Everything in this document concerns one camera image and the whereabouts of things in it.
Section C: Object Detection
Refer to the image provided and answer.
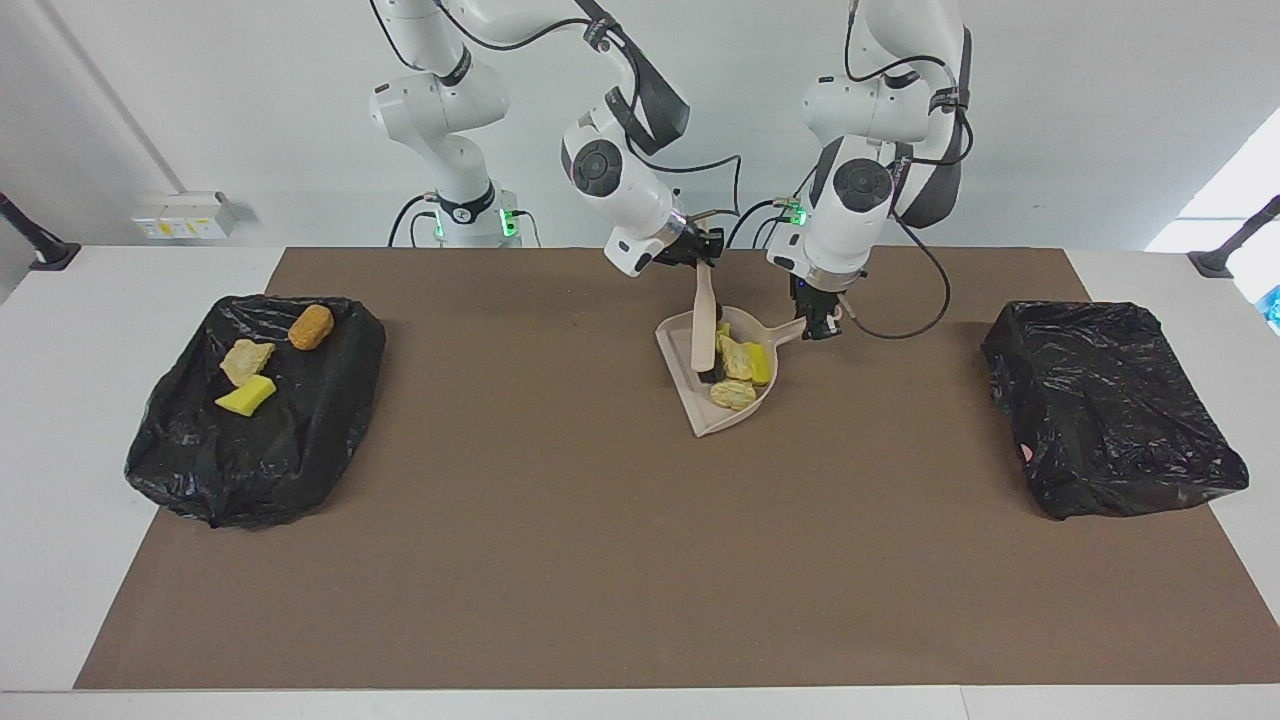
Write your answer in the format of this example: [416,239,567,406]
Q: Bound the beige hand brush black bristles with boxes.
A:
[690,262,725,386]

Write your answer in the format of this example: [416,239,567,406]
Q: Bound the beige plastic dustpan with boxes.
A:
[655,307,807,439]

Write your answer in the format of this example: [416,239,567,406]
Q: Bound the brown cork piece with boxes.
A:
[288,304,336,352]

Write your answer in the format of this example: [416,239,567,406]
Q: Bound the grey-beige foam rock chunk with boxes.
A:
[219,339,276,388]

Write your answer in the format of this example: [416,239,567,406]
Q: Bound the small curved yellow sponge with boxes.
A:
[214,374,278,418]

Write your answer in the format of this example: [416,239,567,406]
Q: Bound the black bag bin pink spot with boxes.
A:
[981,300,1251,521]

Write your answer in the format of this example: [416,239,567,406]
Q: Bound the black bag lined bin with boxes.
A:
[124,294,387,529]

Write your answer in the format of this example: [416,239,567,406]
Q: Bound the large brown table mat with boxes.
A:
[72,247,1280,691]

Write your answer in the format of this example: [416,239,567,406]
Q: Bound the black clamp stand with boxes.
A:
[1187,195,1280,279]
[0,190,83,272]

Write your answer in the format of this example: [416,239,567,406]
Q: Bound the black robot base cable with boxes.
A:
[727,198,803,249]
[388,193,433,248]

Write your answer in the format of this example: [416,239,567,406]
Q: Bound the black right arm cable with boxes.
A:
[372,0,746,251]

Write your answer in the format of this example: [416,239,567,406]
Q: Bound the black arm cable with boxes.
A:
[845,0,976,341]
[372,0,746,251]

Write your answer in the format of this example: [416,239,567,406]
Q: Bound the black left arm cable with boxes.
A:
[845,0,976,341]

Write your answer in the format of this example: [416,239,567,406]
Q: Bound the white wall socket box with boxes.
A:
[132,191,239,241]

